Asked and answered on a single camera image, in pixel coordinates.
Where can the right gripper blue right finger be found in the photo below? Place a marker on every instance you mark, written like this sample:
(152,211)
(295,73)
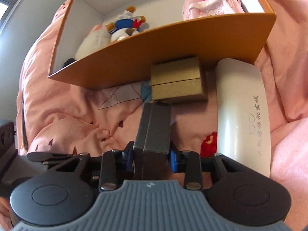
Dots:
(187,162)

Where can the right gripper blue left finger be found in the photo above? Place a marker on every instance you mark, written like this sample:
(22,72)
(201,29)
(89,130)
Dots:
(116,166)

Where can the illustrated card deck box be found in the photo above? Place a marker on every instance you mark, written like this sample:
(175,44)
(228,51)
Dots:
(152,143)

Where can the white glasses case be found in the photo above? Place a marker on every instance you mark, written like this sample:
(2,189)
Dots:
(243,117)

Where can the gold jewelry box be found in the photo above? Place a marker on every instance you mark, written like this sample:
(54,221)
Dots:
(180,81)

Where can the white cat plush toy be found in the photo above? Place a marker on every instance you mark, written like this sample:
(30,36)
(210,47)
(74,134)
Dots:
(97,39)

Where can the sailor plush with blue tag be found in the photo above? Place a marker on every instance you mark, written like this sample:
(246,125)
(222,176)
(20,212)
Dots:
(125,25)

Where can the pink mini backpack pouch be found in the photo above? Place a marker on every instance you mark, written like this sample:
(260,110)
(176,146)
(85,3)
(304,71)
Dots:
(193,9)

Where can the person's left hand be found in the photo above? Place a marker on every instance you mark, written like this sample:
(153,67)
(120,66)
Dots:
(5,209)

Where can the pink patterned bed duvet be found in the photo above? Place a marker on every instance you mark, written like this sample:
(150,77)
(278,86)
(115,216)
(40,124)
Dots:
(61,118)

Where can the orange cardboard box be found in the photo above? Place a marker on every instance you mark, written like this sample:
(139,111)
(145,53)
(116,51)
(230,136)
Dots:
(166,37)

